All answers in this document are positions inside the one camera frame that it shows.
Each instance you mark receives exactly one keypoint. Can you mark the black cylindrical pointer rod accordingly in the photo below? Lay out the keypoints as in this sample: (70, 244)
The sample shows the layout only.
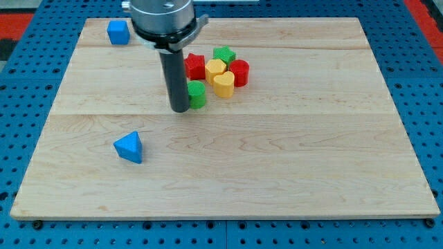
(176, 82)

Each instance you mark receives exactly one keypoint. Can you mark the yellow hexagon block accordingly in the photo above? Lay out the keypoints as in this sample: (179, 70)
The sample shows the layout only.
(213, 68)

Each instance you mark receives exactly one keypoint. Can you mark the wooden board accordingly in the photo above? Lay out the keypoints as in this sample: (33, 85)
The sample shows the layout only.
(314, 134)

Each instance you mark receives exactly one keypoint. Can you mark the red cylinder block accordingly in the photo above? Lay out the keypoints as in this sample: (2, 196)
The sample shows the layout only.
(240, 68)

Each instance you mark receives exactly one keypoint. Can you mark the blue triangle block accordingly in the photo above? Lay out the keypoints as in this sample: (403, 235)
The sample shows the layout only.
(130, 147)

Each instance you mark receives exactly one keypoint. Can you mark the blue cube block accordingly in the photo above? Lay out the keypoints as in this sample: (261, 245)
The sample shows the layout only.
(118, 32)

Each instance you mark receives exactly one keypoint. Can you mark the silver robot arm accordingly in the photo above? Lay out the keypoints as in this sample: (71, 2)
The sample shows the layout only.
(167, 26)

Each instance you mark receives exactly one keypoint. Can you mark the green cylinder block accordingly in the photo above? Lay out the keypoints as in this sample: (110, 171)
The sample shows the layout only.
(196, 94)

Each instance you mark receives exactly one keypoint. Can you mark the red star block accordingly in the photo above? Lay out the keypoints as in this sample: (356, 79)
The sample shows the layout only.
(195, 67)

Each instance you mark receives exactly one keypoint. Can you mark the green star block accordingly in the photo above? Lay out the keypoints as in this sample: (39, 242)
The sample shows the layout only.
(225, 54)

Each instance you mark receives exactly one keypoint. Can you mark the yellow heart block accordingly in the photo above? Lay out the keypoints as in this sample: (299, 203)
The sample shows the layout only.
(223, 84)

